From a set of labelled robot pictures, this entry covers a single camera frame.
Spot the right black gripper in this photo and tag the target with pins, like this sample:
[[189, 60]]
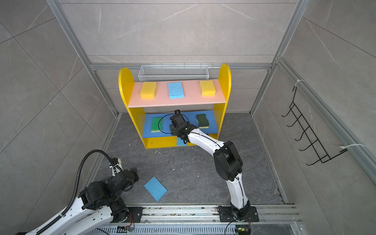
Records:
[[173, 130]]

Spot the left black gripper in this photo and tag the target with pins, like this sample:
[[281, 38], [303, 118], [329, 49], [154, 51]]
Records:
[[134, 170]]

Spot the light blue sponge row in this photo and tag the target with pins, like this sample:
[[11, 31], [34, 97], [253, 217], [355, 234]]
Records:
[[180, 142]]

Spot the green yellow sponge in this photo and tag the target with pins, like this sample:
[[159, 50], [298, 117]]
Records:
[[157, 124]]

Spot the dark green curved sponge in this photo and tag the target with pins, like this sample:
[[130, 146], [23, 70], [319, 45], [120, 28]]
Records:
[[203, 122]]

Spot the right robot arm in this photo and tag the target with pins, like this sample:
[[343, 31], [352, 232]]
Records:
[[228, 163]]

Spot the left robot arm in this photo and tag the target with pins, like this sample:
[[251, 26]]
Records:
[[97, 204]]

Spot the yellow shelf unit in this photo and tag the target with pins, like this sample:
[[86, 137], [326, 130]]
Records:
[[135, 105]]

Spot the light blue sponge front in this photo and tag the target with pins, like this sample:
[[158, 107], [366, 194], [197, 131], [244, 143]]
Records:
[[155, 188]]

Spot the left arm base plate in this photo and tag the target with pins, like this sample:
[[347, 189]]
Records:
[[134, 213]]

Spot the white wire mesh basket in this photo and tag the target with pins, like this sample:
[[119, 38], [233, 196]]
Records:
[[151, 73]]

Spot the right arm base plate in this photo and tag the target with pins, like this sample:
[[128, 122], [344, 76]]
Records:
[[228, 214]]

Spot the black wire hook rack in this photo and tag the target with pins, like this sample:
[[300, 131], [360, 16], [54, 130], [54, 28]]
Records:
[[307, 132]]

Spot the aluminium rail base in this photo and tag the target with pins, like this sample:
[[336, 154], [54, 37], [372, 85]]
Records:
[[205, 220]]

